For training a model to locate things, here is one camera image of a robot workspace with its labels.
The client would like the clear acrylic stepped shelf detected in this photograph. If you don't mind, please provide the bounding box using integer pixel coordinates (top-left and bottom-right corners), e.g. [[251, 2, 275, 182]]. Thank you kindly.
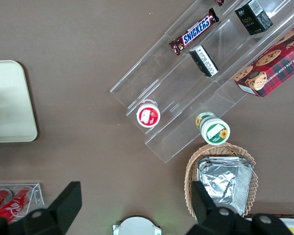
[[109, 0, 294, 164]]

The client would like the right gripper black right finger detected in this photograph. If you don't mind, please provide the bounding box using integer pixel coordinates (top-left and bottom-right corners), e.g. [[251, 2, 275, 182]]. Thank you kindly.
[[188, 180, 246, 235]]

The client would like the red lid yogurt cup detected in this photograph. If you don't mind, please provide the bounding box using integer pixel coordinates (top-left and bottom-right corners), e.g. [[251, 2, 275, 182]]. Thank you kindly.
[[136, 98, 161, 128]]

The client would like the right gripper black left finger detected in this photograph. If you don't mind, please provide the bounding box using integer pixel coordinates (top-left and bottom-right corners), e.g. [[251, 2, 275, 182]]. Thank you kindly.
[[22, 181, 83, 235]]

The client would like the red tartan cookie box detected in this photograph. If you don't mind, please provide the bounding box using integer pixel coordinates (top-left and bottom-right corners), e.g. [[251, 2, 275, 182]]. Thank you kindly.
[[233, 20, 294, 98]]

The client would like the oval light wicker basket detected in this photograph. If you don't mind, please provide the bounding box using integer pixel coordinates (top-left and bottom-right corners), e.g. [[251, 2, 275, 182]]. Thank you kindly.
[[184, 142, 259, 219]]

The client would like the beige plastic tray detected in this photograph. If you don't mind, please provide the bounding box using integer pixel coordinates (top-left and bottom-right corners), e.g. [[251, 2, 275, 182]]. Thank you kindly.
[[0, 60, 38, 143]]

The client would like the clear acrylic bottle rack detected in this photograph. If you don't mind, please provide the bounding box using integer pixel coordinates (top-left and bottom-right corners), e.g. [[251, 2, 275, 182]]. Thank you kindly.
[[0, 183, 45, 222]]

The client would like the red cola bottle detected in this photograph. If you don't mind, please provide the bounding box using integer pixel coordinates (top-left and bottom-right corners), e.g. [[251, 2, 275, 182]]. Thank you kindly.
[[0, 186, 34, 221], [0, 189, 14, 218]]

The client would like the stack of foil trays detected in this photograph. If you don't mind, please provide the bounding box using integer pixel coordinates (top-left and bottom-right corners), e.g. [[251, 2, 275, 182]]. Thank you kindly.
[[197, 156, 254, 217]]

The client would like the green lid yogurt cup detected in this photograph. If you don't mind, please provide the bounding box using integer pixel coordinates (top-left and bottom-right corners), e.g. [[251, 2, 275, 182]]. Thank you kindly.
[[195, 111, 231, 146]]

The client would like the small black box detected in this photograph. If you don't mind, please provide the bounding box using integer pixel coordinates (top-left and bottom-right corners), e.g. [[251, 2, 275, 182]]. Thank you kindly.
[[234, 0, 274, 36], [189, 45, 220, 78]]

